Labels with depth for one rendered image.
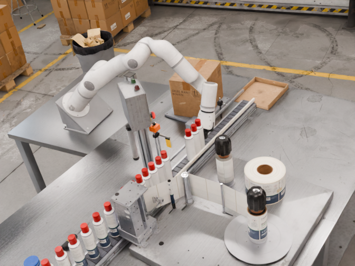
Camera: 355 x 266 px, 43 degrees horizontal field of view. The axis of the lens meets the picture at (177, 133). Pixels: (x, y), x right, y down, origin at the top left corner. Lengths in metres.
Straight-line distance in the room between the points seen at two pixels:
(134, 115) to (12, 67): 3.91
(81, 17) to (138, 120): 4.27
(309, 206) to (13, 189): 2.72
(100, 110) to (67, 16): 3.39
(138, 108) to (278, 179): 0.74
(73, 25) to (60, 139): 3.52
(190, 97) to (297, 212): 1.06
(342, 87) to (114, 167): 2.86
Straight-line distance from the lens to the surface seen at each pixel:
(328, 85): 4.94
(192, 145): 2.51
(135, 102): 2.10
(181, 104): 2.96
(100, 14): 6.11
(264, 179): 2.22
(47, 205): 2.64
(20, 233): 2.55
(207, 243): 2.15
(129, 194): 2.06
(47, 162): 4.39
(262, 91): 3.23
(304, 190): 2.38
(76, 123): 3.08
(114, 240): 2.25
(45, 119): 3.39
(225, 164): 2.29
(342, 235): 3.09
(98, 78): 2.75
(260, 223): 2.03
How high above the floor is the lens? 2.52
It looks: 36 degrees down
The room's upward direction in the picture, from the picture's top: 9 degrees counter-clockwise
